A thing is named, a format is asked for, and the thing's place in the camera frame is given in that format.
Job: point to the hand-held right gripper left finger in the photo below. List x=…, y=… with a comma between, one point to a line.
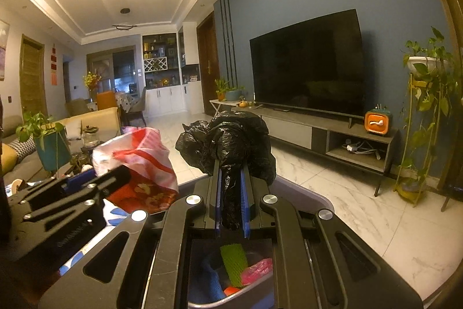
x=217, y=200

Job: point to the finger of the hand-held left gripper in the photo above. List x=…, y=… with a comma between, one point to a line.
x=108, y=177
x=72, y=213

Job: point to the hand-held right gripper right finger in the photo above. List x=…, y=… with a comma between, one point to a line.
x=246, y=204

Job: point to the red white plastic bag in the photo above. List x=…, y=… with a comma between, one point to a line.
x=144, y=157

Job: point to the black plastic bag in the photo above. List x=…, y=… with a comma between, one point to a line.
x=231, y=142

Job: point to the green foam net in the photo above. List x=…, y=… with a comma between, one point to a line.
x=233, y=263

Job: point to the white printed paper cup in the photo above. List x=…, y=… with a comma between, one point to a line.
x=17, y=186

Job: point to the pink plastic bag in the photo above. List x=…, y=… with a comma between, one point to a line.
x=258, y=269

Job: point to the blue foam net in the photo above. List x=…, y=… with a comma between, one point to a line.
x=206, y=280

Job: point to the blue floral tablecloth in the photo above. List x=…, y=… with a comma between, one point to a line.
x=112, y=216

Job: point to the glass jar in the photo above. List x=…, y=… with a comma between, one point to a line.
x=90, y=139

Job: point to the yellow sofa throw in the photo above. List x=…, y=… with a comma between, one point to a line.
x=97, y=120

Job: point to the pothos in teal pot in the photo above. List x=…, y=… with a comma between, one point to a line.
x=54, y=149

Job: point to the grey fabric sofa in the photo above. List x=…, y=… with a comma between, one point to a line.
x=21, y=167

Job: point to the grey dining chair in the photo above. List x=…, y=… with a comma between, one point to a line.
x=137, y=106

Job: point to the orange dining chair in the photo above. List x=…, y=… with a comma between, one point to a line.
x=106, y=99

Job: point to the yellow pillow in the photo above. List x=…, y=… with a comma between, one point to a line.
x=8, y=158

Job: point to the houndstooth pillow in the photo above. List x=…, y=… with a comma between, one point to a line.
x=18, y=148

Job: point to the grey television stand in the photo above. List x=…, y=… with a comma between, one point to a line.
x=289, y=124

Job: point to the white display cabinet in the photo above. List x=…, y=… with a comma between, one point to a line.
x=162, y=99

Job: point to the white folding side table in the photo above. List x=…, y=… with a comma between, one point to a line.
x=220, y=103

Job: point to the yellow flower bouquet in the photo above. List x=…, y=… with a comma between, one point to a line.
x=91, y=81

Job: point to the orange pumpkin ornament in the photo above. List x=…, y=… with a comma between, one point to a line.
x=244, y=102

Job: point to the small potted plants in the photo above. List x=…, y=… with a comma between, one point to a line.
x=233, y=93

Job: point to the red hanging decoration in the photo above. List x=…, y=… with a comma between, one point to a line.
x=54, y=64

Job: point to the light wooden door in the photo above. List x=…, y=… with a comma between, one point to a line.
x=33, y=77

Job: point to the dark wooden door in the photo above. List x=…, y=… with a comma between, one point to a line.
x=208, y=70

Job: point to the black flat television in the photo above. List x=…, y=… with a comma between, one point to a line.
x=307, y=70

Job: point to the orange tissue box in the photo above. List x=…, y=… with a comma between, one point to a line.
x=378, y=122

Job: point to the purple abstract painting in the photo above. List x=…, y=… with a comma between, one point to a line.
x=3, y=48

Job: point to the yellow metal plant stand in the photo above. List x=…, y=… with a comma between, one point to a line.
x=412, y=135

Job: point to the pothos in white pot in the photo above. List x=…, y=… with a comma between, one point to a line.
x=430, y=63

